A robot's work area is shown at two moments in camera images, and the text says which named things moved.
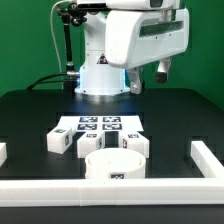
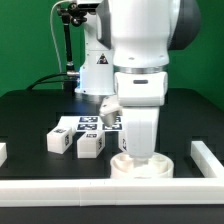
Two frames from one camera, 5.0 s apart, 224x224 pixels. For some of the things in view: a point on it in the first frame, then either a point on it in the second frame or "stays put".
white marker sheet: (99, 124) stays put
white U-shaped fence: (206, 190) stays put
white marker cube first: (59, 139) stays put
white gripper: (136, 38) → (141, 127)
